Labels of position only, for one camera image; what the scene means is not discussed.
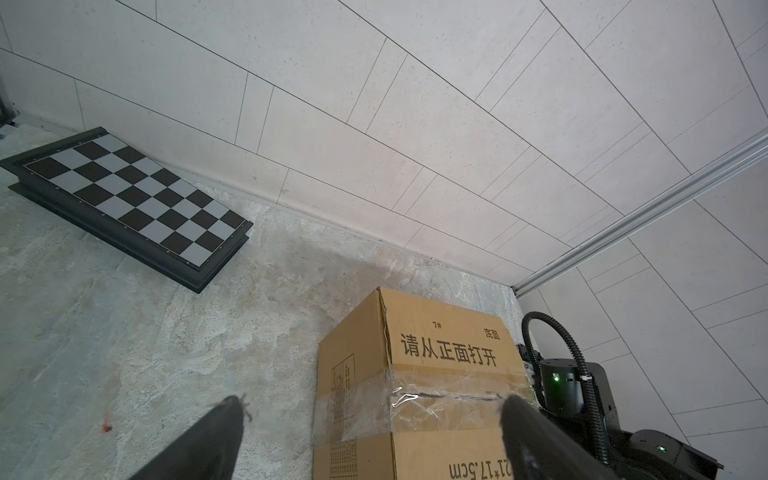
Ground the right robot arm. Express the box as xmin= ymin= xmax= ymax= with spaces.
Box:
xmin=533 ymin=359 xmax=724 ymax=479

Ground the right corner aluminium post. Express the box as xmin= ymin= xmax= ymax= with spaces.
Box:
xmin=511 ymin=130 xmax=767 ymax=296

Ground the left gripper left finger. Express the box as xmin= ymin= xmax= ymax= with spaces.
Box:
xmin=131 ymin=395 xmax=248 ymax=480

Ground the brown cardboard express box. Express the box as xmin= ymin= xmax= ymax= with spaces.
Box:
xmin=312 ymin=287 xmax=534 ymax=479

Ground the black white chessboard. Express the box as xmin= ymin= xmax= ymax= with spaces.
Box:
xmin=1 ymin=128 xmax=253 ymax=293

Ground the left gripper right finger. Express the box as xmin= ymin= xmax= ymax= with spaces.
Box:
xmin=500 ymin=395 xmax=618 ymax=480

